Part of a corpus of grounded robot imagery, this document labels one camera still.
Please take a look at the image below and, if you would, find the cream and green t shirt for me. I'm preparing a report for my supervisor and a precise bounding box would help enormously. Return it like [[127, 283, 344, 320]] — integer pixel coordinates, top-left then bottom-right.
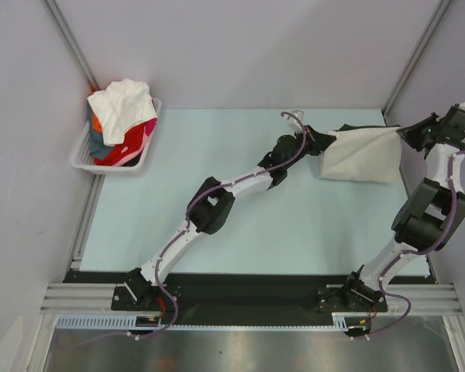
[[319, 125, 402, 184]]

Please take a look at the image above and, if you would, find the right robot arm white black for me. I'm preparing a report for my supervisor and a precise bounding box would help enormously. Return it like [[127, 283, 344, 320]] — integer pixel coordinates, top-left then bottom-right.
[[342, 103, 465, 311]]

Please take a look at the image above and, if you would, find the right aluminium corner post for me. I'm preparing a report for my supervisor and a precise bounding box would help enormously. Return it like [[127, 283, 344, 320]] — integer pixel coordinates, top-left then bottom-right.
[[381, 0, 453, 120]]

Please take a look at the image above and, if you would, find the white t shirt in basket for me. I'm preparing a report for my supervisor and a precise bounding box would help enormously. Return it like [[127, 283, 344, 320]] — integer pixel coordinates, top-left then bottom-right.
[[88, 78, 157, 146]]

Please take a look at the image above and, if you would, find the orange garment in basket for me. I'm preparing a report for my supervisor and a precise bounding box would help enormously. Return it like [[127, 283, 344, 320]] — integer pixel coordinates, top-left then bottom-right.
[[91, 113, 102, 134]]

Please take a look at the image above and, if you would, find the red t shirt in basket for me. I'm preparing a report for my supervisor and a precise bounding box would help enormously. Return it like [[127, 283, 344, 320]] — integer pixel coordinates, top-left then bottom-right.
[[92, 123, 148, 167]]

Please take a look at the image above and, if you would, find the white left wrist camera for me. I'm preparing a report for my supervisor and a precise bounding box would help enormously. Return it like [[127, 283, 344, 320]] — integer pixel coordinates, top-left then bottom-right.
[[281, 109, 304, 133]]

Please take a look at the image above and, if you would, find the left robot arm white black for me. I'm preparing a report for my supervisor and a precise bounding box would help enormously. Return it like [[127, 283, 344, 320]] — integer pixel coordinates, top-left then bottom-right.
[[123, 126, 336, 310]]

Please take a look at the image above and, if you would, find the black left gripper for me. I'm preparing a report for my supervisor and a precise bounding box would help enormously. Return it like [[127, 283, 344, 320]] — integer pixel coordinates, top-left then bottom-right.
[[284, 126, 336, 171]]

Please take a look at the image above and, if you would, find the aluminium corner post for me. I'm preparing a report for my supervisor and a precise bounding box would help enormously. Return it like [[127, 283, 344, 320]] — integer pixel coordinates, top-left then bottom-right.
[[381, 0, 453, 120], [41, 0, 99, 91]]

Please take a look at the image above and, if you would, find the white slotted cable duct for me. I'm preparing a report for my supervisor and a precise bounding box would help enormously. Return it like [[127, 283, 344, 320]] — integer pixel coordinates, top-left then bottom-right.
[[57, 314, 356, 332]]

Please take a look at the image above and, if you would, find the left aluminium corner post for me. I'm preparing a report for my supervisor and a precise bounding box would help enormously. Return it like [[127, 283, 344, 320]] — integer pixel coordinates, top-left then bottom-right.
[[41, 0, 99, 91]]

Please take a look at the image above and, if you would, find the aluminium frame rail front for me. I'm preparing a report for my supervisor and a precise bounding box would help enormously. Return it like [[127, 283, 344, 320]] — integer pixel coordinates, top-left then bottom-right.
[[40, 283, 463, 316]]

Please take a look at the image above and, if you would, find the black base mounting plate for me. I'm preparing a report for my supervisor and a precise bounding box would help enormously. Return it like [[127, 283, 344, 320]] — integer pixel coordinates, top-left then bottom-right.
[[61, 270, 437, 326]]

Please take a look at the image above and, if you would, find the pink garment in basket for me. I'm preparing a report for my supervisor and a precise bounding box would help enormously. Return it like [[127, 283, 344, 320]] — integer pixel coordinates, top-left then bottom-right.
[[143, 117, 158, 145]]

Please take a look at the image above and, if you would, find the grey blue garment in basket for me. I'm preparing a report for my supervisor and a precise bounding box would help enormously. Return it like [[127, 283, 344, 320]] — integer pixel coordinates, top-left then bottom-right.
[[86, 105, 113, 160]]

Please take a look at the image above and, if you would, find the white plastic laundry basket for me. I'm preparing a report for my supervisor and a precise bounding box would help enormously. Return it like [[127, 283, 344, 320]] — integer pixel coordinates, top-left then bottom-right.
[[70, 98, 162, 176]]

